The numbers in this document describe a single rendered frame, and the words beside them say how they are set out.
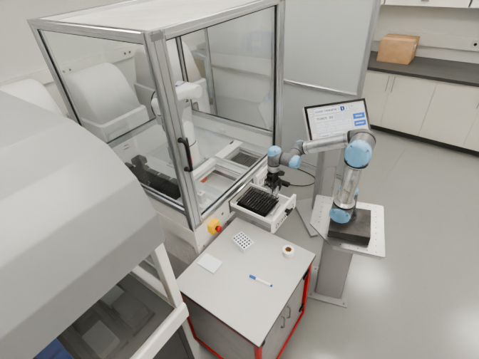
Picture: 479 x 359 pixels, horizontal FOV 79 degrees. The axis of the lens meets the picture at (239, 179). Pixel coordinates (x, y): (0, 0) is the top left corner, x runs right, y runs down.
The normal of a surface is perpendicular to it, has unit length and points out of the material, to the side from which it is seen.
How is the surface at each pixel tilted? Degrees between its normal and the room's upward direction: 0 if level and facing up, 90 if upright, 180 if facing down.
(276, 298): 0
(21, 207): 41
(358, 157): 83
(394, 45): 87
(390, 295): 0
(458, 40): 90
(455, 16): 90
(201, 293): 0
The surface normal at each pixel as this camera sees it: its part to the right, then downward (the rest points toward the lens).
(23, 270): 0.73, 0.02
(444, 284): -0.07, -0.79
